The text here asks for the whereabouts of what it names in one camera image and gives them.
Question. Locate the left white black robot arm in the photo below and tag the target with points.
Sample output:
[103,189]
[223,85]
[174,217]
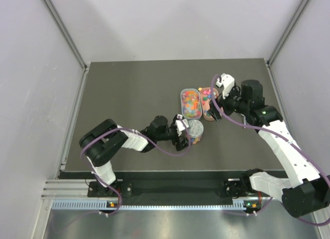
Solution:
[101,143]

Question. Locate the clear round jar lid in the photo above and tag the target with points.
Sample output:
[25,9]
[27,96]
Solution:
[196,128]

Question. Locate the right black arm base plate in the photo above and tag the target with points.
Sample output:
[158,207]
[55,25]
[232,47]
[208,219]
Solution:
[234,189]

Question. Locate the clear plastic jar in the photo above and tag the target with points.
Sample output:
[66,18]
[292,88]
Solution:
[195,140]

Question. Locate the blue tray of translucent candies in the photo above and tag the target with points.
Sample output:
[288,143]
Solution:
[191,107]

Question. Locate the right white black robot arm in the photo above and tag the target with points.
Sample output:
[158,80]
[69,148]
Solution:
[306,188]

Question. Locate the left aluminium corner post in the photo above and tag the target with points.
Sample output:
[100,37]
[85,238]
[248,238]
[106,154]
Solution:
[65,33]

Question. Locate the aluminium corner post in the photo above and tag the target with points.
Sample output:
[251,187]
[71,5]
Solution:
[65,33]
[303,4]

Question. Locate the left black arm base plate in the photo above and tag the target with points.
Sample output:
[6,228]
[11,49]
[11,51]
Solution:
[96,190]

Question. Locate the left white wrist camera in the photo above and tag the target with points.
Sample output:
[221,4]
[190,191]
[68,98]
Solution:
[181,124]

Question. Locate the aluminium front frame rail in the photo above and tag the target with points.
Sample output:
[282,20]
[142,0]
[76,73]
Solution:
[63,189]

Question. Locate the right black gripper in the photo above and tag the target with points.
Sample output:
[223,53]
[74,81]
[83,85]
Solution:
[214,111]

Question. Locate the right aluminium corner post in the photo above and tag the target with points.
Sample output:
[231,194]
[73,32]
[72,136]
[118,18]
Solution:
[303,4]

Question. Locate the pink tray of opaque candies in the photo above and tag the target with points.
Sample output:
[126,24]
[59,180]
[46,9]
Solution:
[205,96]

